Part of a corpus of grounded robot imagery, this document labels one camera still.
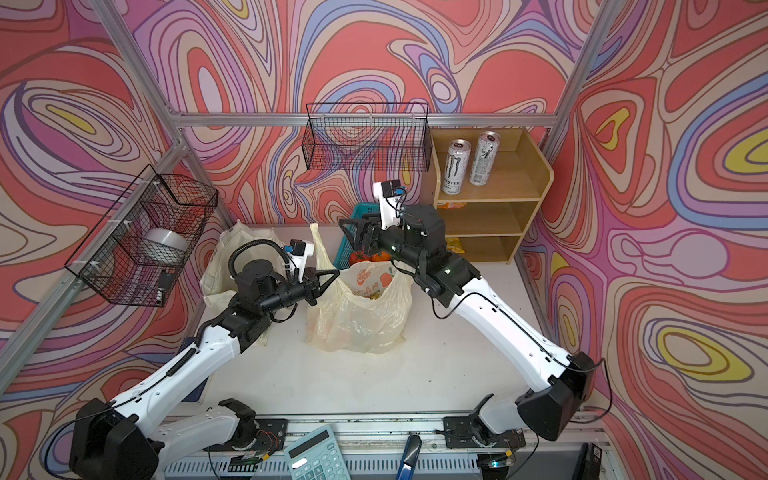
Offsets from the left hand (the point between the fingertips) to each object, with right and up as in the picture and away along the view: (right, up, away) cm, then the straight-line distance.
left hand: (339, 272), depth 72 cm
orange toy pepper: (+11, +4, +31) cm, 33 cm away
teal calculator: (-5, -43, -3) cm, 43 cm away
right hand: (+4, +11, -8) cm, 14 cm away
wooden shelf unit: (+41, +25, +14) cm, 50 cm away
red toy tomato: (+2, +4, +31) cm, 31 cm away
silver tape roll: (-41, +6, -2) cm, 42 cm away
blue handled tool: (+17, -41, -5) cm, 45 cm away
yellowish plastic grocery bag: (+6, -10, +4) cm, 12 cm away
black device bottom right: (+58, -44, -4) cm, 73 cm away
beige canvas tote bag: (-34, +7, +17) cm, 39 cm away
